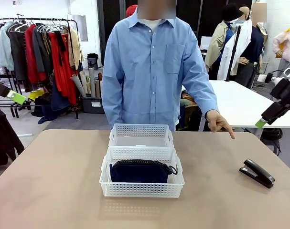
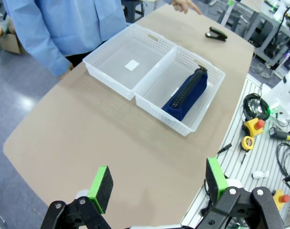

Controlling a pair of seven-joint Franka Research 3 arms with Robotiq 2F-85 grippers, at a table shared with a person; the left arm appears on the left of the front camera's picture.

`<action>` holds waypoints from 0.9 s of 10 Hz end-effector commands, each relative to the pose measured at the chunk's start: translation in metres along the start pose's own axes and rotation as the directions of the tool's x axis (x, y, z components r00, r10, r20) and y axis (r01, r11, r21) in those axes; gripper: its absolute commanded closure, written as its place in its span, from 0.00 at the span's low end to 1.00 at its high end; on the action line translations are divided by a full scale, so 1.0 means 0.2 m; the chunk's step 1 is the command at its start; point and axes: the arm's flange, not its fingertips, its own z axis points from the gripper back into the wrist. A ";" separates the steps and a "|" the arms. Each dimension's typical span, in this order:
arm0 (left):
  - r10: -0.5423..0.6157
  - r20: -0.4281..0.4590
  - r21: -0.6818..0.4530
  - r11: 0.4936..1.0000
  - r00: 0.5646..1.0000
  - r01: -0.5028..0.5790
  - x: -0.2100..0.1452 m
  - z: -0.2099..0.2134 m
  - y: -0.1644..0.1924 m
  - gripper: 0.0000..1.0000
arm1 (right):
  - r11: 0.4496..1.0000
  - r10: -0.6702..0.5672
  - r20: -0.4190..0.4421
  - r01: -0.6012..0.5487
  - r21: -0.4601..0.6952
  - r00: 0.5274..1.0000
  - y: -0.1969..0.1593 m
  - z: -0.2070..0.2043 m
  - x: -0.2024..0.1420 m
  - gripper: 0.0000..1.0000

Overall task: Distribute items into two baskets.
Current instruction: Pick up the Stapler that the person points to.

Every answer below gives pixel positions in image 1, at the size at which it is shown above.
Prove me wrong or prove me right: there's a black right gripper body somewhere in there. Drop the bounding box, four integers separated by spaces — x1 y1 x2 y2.
269 77 290 110

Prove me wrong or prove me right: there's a navy zip pouch white print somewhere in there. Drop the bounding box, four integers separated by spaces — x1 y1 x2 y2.
109 159 179 184

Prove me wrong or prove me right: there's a person's right forearm blue sleeve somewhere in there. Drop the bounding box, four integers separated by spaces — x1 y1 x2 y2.
102 78 124 131

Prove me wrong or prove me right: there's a person's left forearm blue sleeve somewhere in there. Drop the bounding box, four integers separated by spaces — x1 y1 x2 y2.
183 78 220 115

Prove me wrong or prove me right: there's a person's left hand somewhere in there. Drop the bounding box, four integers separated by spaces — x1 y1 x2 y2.
204 110 236 140

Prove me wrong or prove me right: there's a black item under white table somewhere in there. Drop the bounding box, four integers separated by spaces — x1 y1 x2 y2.
259 128 283 156

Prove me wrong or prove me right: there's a white table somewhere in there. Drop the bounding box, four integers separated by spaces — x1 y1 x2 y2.
182 80 290 132

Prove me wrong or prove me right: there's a black jacket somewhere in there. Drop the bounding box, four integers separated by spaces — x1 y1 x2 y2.
0 99 25 167

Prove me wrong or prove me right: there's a dark grey coat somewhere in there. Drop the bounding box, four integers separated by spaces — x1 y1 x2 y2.
7 25 29 81

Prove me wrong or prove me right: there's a blue denim garment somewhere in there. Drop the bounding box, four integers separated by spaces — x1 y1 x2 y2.
38 78 72 125

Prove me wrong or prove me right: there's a red jacket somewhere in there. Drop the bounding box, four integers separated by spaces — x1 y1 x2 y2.
24 23 48 84

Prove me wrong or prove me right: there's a person in pink sweater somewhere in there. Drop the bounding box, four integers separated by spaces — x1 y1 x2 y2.
272 20 290 72

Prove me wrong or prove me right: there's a pale blue-grey jacket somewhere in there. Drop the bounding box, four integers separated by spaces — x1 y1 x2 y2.
0 21 15 72

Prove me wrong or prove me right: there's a red dress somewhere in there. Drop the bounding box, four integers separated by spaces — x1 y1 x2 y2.
48 31 77 105

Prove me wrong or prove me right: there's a grey blazer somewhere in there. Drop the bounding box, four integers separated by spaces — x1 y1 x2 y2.
32 24 54 73

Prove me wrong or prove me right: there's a mannequin in navy top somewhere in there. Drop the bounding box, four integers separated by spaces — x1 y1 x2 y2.
230 6 269 89

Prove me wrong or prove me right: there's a black stapler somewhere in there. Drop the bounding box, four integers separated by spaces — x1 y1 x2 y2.
239 159 276 189

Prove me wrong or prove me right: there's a rolled grey paper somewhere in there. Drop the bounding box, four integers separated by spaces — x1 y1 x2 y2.
70 73 87 97

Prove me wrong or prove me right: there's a black tripod pole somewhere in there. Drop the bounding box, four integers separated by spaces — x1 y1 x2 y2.
225 23 243 83

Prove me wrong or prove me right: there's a white shirt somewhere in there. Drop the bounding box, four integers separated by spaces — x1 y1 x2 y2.
217 20 253 81

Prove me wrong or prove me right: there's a beige cardboard tube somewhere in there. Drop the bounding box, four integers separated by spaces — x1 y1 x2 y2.
79 70 91 96

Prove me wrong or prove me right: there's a black scarf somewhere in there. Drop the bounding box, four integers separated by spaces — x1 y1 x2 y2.
54 30 67 68

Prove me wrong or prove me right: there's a beige cardigan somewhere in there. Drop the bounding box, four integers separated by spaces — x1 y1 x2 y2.
68 28 85 71

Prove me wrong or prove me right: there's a grey cardboard tube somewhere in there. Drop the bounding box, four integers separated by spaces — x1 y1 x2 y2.
88 67 97 98

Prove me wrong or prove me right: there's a dark cardboard tube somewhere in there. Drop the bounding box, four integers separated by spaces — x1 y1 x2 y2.
95 77 103 98

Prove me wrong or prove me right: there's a mannequin in beige trench coat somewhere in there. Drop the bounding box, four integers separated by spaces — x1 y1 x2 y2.
204 7 243 81

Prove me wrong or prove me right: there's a black metal clothes rack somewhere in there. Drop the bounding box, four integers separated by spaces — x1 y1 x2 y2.
0 17 79 120

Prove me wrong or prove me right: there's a black bag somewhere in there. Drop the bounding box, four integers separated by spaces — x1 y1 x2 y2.
86 53 99 71

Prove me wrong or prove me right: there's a black bucket hat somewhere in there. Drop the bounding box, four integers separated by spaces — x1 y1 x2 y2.
221 3 244 23

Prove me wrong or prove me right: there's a person in blue shirt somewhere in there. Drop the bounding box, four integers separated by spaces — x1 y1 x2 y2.
102 0 220 132

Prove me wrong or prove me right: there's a white perforated plastic basket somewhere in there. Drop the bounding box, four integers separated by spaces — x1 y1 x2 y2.
108 124 174 149
99 146 185 198

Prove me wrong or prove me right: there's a red cap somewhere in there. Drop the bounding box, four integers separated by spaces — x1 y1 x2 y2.
125 4 139 18

